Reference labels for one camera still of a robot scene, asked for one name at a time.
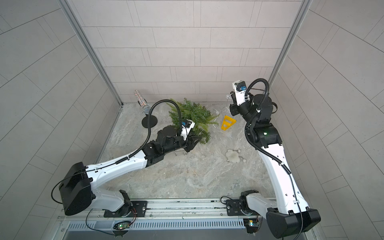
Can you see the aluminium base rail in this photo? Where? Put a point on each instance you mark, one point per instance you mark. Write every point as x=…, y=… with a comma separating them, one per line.
x=162, y=214

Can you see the green circuit board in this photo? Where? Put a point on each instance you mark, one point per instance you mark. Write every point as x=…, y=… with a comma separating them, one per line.
x=252, y=225
x=120, y=226

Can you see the left green circuit board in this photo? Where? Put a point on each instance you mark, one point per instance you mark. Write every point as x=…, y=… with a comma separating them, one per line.
x=120, y=226

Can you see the small green christmas tree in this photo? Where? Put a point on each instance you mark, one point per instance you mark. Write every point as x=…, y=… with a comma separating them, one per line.
x=202, y=117

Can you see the glitter microphone on black stand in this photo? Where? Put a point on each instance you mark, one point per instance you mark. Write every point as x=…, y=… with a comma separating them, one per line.
x=146, y=121

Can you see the right green circuit board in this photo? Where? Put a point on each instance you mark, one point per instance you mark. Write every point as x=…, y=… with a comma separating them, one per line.
x=252, y=225

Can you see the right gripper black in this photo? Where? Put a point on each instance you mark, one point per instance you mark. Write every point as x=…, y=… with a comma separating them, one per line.
x=236, y=108

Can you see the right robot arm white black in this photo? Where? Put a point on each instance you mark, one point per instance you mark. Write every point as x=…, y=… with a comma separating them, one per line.
x=289, y=214

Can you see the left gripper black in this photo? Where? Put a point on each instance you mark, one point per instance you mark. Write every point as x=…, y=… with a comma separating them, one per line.
x=189, y=145

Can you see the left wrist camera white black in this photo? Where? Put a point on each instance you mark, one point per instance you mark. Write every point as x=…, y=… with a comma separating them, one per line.
x=187, y=126

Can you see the yellow plastic triangular holder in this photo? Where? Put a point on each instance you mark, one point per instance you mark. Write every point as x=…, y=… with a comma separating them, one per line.
x=227, y=122

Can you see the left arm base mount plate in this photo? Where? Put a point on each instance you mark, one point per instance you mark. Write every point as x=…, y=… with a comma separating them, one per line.
x=135, y=208

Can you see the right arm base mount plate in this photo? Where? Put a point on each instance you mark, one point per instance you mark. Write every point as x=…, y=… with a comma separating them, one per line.
x=234, y=208

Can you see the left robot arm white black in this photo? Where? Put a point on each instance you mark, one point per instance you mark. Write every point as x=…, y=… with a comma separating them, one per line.
x=80, y=189

